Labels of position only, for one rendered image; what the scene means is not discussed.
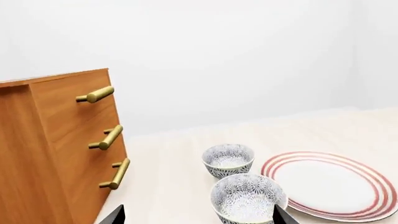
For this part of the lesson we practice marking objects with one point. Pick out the wooden drawer cabinet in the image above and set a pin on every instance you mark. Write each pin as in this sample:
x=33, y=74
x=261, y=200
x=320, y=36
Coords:
x=46, y=144

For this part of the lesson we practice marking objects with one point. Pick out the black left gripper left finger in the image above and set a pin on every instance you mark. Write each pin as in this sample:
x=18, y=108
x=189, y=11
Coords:
x=115, y=217

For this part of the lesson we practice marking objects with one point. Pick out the black floral patterned bowl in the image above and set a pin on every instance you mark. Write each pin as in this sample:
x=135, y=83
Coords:
x=228, y=161
x=245, y=200

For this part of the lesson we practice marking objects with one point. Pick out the white plate with red rings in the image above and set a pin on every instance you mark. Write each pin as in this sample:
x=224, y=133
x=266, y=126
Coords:
x=326, y=186

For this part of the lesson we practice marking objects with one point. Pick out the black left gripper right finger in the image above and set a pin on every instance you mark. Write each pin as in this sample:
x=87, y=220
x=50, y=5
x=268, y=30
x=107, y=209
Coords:
x=282, y=217

